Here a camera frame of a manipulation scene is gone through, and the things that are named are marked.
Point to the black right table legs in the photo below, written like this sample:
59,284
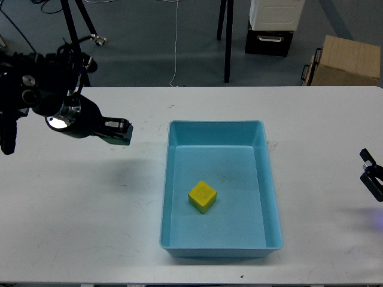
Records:
226,13

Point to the wooden box with handles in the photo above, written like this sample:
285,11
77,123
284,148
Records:
343,62

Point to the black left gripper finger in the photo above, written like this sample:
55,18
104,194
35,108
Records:
116,125

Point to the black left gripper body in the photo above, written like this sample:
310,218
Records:
79,117

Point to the black left table legs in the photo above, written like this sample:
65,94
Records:
71,26

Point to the black table legs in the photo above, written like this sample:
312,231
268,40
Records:
226,13
71,26

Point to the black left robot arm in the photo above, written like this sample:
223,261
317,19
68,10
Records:
50,86

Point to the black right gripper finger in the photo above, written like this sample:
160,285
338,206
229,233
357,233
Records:
372,175

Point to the yellow cube block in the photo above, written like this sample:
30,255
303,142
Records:
202,196

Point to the black drawer cabinet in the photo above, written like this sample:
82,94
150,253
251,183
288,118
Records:
268,42

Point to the blue plastic bin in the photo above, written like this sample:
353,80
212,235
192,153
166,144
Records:
233,158

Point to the green cube block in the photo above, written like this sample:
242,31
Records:
114,137

